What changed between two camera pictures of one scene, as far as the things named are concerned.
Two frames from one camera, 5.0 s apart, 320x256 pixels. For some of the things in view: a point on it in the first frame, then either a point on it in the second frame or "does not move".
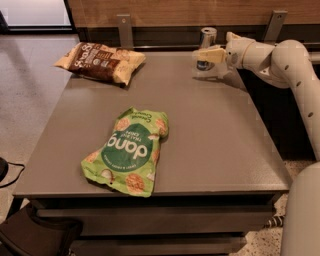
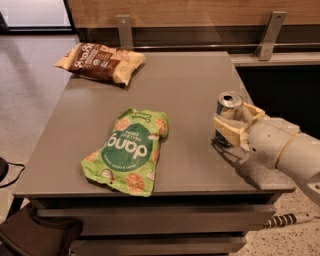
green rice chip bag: x=130 y=159 does not move
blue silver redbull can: x=207 y=39 → x=228 y=103
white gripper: x=234 y=53 → x=271 y=137
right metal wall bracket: x=274 y=27 does not move
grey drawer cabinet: x=218 y=179 does not move
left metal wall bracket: x=125 y=28 does not move
